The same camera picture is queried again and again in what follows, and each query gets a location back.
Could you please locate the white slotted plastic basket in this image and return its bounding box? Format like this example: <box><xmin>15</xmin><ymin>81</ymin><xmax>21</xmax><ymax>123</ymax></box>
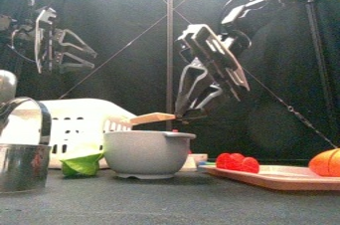
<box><xmin>39</xmin><ymin>98</ymin><xmax>140</xmax><ymax>170</ymax></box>

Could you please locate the small white toy block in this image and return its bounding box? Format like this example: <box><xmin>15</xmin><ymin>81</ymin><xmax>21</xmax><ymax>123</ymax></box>
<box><xmin>179</xmin><ymin>152</ymin><xmax>209</xmax><ymax>172</ymax></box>

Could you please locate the slanted black frame pole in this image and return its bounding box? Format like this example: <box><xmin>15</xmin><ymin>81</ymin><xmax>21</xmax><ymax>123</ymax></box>
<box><xmin>304</xmin><ymin>0</ymin><xmax>340</xmax><ymax>147</ymax></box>

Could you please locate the red toy fruit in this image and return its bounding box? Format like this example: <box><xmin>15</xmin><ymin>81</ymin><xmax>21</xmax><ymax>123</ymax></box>
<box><xmin>213</xmin><ymin>151</ymin><xmax>261</xmax><ymax>174</ymax></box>

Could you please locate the grey bowl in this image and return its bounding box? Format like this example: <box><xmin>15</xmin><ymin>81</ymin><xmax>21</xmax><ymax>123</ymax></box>
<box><xmin>103</xmin><ymin>129</ymin><xmax>197</xmax><ymax>180</ymax></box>

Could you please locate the steel pot with loop handle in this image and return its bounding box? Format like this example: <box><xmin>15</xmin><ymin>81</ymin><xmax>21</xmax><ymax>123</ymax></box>
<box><xmin>0</xmin><ymin>96</ymin><xmax>53</xmax><ymax>194</ymax></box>

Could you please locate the beige cutting board tray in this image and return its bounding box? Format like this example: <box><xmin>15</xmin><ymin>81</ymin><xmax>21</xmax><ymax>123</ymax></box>
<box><xmin>196</xmin><ymin>163</ymin><xmax>340</xmax><ymax>192</ymax></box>

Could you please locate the orange toy fruit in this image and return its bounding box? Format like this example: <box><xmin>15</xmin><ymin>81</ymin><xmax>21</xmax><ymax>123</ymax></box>
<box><xmin>307</xmin><ymin>147</ymin><xmax>340</xmax><ymax>178</ymax></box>

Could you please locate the green toy leaf vegetable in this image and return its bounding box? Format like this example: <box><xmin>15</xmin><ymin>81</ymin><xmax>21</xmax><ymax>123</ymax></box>
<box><xmin>60</xmin><ymin>151</ymin><xmax>107</xmax><ymax>179</ymax></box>

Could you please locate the shiny steel kettle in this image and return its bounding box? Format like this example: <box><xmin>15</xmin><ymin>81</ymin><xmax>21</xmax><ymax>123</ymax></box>
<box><xmin>0</xmin><ymin>69</ymin><xmax>19</xmax><ymax>105</ymax></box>

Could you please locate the vertical metal frame pole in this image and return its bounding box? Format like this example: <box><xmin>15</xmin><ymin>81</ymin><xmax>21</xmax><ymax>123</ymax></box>
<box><xmin>165</xmin><ymin>0</ymin><xmax>175</xmax><ymax>132</ymax></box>

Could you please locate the diagonal brace wire with turnbuckle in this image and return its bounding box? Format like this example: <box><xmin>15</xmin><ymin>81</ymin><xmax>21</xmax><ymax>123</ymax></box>
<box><xmin>241</xmin><ymin>68</ymin><xmax>339</xmax><ymax>149</ymax></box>

